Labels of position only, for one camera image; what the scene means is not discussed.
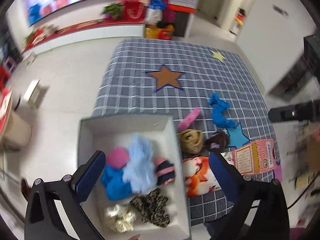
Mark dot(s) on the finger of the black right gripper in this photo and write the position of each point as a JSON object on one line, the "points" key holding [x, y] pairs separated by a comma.
{"points": [[282, 114]]}

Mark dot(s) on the light blue fuzzy cloth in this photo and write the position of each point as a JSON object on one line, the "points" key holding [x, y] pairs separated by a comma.
{"points": [[140, 169]]}

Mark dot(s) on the small blue cloth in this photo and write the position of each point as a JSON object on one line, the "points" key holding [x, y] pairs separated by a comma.
{"points": [[219, 107]]}

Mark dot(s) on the red flower basket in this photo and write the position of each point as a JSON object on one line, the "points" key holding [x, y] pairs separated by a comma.
{"points": [[134, 10]]}

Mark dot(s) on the grey checked rug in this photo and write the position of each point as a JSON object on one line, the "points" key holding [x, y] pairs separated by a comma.
{"points": [[171, 77]]}

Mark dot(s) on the tan knit sock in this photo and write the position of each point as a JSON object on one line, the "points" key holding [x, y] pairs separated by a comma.
{"points": [[191, 141]]}

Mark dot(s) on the pink sponge bar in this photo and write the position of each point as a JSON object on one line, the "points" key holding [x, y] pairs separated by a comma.
{"points": [[188, 120]]}

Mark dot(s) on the white gift bag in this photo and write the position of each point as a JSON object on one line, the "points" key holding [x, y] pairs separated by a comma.
{"points": [[154, 12]]}

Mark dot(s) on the leopard print cloth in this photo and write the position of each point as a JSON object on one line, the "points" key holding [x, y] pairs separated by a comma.
{"points": [[152, 208]]}

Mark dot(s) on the pink and navy knit sock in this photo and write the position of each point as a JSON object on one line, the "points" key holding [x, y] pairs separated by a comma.
{"points": [[164, 171]]}

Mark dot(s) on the pink printed carton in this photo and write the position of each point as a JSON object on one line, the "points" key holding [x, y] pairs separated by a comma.
{"points": [[256, 157]]}

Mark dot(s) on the bright blue cloth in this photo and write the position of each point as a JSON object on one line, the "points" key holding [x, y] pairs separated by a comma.
{"points": [[115, 187]]}

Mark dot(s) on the floral printed cloth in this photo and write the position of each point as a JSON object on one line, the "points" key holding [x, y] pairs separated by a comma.
{"points": [[199, 178]]}

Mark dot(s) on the yellow red gift box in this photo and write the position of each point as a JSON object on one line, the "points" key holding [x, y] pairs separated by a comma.
{"points": [[160, 31]]}

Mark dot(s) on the potted green plant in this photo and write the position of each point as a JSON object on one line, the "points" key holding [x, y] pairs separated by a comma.
{"points": [[114, 11]]}

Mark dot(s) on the cream fuzzy cloth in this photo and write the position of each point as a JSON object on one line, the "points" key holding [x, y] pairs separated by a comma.
{"points": [[119, 218]]}

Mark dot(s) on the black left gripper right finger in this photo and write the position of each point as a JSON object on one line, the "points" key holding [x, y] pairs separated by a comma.
{"points": [[227, 176]]}

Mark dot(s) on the dark brown knit item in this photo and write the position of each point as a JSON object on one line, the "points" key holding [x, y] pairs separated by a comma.
{"points": [[217, 142]]}

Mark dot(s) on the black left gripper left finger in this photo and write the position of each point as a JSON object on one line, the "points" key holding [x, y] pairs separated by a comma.
{"points": [[86, 176]]}

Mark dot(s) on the pink fuzzy cloth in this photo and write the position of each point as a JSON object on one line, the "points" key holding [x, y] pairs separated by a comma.
{"points": [[118, 158]]}

